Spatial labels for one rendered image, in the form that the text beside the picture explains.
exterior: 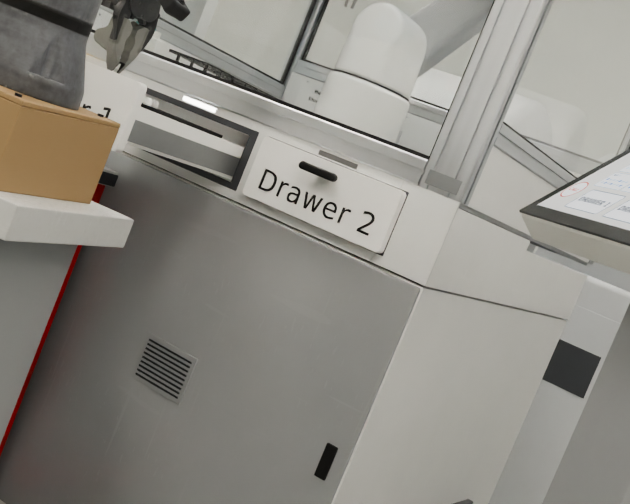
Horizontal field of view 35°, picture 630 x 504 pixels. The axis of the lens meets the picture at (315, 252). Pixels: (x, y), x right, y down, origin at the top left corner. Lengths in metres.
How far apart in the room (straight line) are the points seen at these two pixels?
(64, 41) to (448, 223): 0.71
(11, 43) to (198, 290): 0.77
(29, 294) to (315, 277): 0.61
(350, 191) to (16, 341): 0.65
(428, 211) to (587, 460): 0.53
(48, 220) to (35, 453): 0.98
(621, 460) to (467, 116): 0.65
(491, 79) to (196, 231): 0.60
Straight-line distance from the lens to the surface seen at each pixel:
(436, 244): 1.62
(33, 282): 1.24
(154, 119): 1.61
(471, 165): 1.62
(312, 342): 1.70
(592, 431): 1.30
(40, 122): 1.14
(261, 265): 1.76
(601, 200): 1.33
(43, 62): 1.19
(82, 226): 1.20
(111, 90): 1.57
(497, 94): 1.64
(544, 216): 1.37
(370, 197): 1.66
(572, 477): 1.31
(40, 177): 1.18
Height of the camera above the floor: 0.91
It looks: 4 degrees down
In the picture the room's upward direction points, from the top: 22 degrees clockwise
